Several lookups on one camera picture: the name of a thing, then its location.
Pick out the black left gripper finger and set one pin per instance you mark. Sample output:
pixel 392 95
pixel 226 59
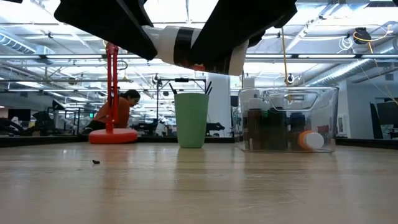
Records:
pixel 236 21
pixel 109 18

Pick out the large white paint bottle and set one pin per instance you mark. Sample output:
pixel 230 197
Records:
pixel 248 82

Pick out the small dark green paint bottle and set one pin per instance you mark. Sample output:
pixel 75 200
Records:
pixel 265 124

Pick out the small dark blue paint bottle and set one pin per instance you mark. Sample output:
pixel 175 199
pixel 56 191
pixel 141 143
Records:
pixel 297 123

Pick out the clear plastic bin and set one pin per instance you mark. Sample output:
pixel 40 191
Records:
pixel 329 102

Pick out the small orange paint bottle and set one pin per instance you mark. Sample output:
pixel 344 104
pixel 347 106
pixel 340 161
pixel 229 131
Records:
pixel 312 140

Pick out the black round hanging device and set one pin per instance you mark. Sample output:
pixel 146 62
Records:
pixel 289 78

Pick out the person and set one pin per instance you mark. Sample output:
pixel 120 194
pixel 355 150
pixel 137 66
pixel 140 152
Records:
pixel 124 112
pixel 160 127

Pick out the green plastic cup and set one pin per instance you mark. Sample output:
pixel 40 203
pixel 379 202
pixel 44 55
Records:
pixel 191 118

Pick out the red desk lamp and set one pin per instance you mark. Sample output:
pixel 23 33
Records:
pixel 113 136

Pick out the black ceiling-mounted device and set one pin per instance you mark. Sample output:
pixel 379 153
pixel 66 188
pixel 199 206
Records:
pixel 362 34

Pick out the black desk monitor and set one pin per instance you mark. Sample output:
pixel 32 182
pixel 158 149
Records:
pixel 18 114

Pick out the red seat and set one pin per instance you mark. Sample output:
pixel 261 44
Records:
pixel 323 129

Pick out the small black crumb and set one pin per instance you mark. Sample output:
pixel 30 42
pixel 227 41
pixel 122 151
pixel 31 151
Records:
pixel 95 161

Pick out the black background monitor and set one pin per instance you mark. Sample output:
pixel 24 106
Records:
pixel 387 118

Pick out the silver ventilation duct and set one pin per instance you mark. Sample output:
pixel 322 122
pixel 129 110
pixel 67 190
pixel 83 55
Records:
pixel 351 70

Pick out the black aluminium table frame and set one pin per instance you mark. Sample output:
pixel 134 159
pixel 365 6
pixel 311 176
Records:
pixel 46 140

